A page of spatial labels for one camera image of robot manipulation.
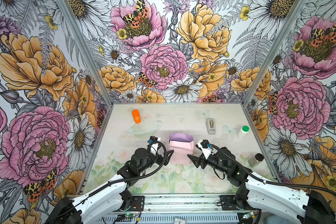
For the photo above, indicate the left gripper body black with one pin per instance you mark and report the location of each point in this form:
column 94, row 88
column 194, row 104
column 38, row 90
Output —
column 151, row 159

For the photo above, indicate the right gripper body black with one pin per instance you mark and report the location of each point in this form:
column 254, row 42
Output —
column 212, row 162

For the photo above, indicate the purple wrapping paper sheet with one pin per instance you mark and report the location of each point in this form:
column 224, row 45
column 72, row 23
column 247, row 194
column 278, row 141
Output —
column 182, row 145

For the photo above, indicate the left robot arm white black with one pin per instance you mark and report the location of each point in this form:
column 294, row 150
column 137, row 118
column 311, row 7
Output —
column 64, row 212

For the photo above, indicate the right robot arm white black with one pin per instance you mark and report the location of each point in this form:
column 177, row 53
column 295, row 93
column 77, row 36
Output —
column 296, row 206

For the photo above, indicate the clear jar dark lid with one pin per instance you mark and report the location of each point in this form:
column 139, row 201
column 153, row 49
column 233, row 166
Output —
column 256, row 159

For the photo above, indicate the white bottle green cap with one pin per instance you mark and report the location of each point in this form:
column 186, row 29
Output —
column 243, row 132

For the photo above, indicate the grey tape dispenser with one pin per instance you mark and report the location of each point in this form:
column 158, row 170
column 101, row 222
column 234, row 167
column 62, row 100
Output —
column 211, row 126

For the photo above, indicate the orange tube bottle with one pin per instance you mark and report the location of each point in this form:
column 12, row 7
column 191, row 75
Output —
column 136, row 116

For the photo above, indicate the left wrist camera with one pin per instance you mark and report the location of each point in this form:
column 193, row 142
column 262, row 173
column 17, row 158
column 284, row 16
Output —
column 153, row 145

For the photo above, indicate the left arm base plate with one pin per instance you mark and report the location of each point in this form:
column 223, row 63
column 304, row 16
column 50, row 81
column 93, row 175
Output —
column 133, row 203

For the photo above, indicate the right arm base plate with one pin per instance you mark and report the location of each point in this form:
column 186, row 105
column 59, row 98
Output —
column 227, row 203

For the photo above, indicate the aluminium front rail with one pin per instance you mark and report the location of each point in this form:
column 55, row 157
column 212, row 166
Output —
column 179, row 203

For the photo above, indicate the white slotted cable duct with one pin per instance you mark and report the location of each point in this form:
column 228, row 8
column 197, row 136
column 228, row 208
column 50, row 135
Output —
column 185, row 218

